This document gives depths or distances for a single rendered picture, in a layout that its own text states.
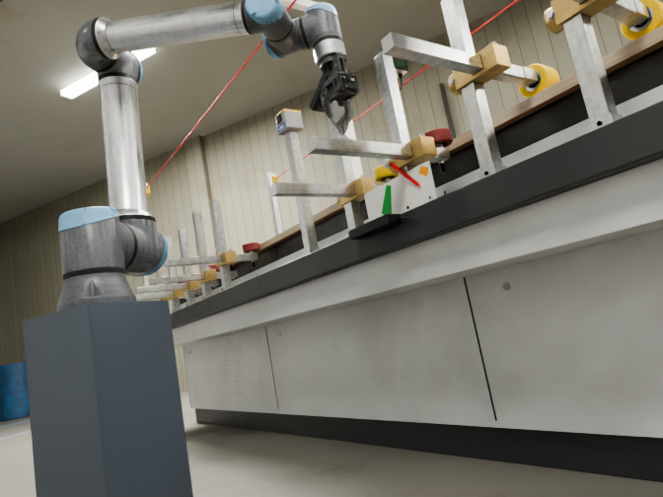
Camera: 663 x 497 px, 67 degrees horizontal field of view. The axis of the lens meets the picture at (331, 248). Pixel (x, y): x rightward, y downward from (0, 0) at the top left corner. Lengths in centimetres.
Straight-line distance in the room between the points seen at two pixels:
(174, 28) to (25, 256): 865
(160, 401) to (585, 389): 103
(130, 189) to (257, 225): 489
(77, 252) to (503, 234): 103
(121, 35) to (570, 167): 122
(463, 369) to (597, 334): 42
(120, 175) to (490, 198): 106
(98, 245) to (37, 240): 833
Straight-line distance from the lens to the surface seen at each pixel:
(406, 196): 131
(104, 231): 143
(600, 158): 100
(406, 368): 171
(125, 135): 168
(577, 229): 106
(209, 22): 151
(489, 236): 117
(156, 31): 158
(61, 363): 136
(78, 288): 139
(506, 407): 148
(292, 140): 180
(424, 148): 128
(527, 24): 585
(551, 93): 132
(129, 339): 134
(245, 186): 665
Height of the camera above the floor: 44
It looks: 9 degrees up
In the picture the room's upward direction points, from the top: 10 degrees counter-clockwise
